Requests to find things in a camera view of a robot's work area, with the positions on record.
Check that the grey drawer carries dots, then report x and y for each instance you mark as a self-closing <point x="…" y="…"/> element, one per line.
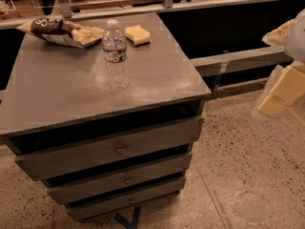
<point x="94" y="186"/>
<point x="137" y="196"/>
<point x="58" y="162"/>

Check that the middle grey drawer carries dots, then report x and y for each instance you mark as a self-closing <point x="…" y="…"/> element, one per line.
<point x="94" y="186"/>

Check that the top grey drawer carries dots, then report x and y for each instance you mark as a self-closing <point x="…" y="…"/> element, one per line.
<point x="58" y="162"/>

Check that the clear plastic water bottle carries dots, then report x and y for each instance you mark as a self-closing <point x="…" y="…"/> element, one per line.
<point x="114" y="47"/>

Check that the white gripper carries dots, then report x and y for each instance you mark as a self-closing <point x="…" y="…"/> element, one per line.
<point x="296" y="38"/>

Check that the grey metal railing frame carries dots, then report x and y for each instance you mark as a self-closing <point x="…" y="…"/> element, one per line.
<point x="220" y="37"/>

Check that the bottom grey drawer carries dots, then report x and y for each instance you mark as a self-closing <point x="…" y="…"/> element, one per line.
<point x="137" y="196"/>

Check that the brown and yellow chip bag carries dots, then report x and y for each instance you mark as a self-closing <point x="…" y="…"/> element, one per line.
<point x="63" y="32"/>

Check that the grey three-drawer cabinet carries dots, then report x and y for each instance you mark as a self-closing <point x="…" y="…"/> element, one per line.
<point x="58" y="97"/>

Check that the yellow sponge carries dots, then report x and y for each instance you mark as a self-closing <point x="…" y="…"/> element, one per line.
<point x="138" y="35"/>

